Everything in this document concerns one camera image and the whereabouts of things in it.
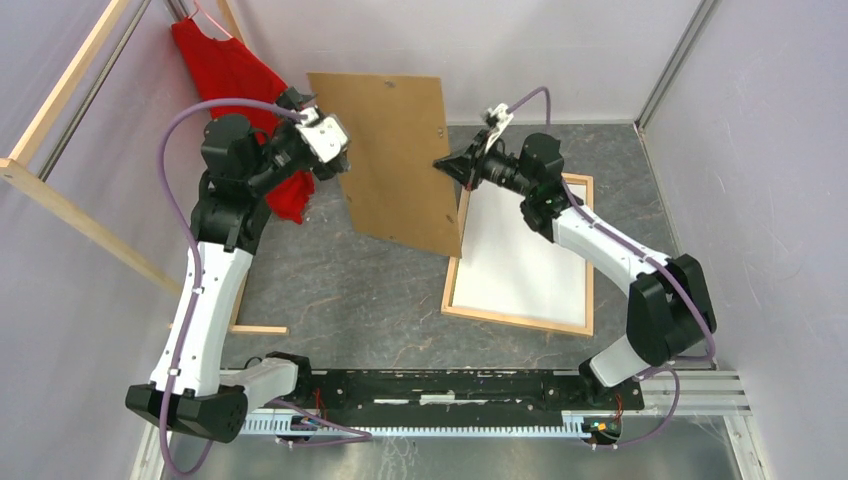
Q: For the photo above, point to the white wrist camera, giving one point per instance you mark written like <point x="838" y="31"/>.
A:
<point x="496" y="119"/>
<point x="324" y="134"/>

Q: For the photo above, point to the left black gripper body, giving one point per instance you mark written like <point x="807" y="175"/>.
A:
<point x="286" y="150"/>

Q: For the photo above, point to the aluminium rail base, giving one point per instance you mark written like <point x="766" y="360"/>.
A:
<point x="691" y="393"/>

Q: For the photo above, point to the printed colour photo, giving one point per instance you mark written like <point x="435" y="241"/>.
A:
<point x="523" y="265"/>

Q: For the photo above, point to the brown cardboard backing board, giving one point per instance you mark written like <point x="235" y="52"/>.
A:
<point x="397" y="126"/>

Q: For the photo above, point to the wooden clothes rack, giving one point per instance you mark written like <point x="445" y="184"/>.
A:
<point x="55" y="280"/>

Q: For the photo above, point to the red hanging shirt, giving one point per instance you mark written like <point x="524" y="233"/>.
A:
<point x="227" y="69"/>

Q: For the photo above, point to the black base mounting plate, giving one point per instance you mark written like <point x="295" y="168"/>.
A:
<point x="457" y="398"/>

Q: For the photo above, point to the wooden picture frame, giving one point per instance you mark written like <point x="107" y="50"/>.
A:
<point x="457" y="285"/>

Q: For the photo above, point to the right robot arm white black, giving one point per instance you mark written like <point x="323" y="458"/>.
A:
<point x="669" y="308"/>

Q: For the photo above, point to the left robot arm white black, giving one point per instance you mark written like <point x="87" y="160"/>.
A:
<point x="186" y="392"/>

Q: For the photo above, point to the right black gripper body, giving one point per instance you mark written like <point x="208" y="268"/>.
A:
<point x="489" y="166"/>

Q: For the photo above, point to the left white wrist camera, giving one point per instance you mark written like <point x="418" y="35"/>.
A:
<point x="324" y="134"/>

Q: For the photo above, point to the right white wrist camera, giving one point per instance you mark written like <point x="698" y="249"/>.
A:
<point x="496" y="119"/>

